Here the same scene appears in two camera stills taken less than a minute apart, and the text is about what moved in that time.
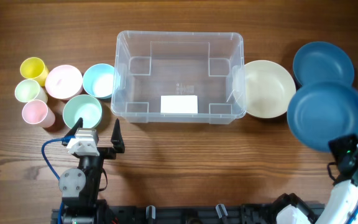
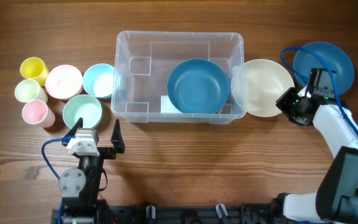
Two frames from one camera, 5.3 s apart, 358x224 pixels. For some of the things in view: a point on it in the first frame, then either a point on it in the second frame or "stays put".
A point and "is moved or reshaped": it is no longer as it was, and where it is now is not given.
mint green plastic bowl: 84,106 stays put
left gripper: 110,152 stays put
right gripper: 337,144 -> 283,102
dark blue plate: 323,61 stays put
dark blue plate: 319,111 is moved or reshaped
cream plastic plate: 269,87 stays put
